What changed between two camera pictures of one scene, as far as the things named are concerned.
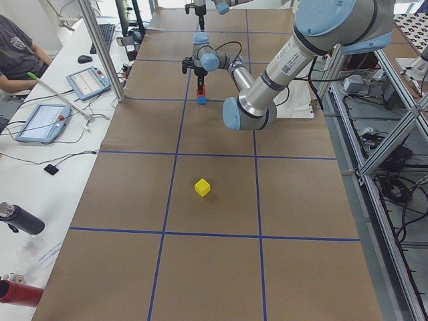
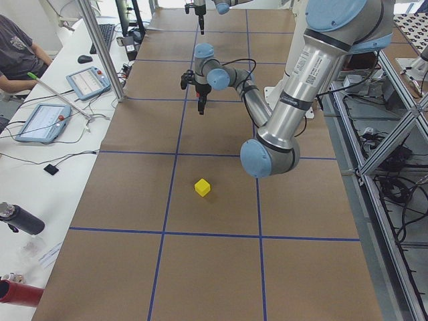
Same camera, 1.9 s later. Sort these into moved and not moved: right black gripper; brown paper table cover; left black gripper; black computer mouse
Moved: left black gripper
Not moved: brown paper table cover; right black gripper; black computer mouse
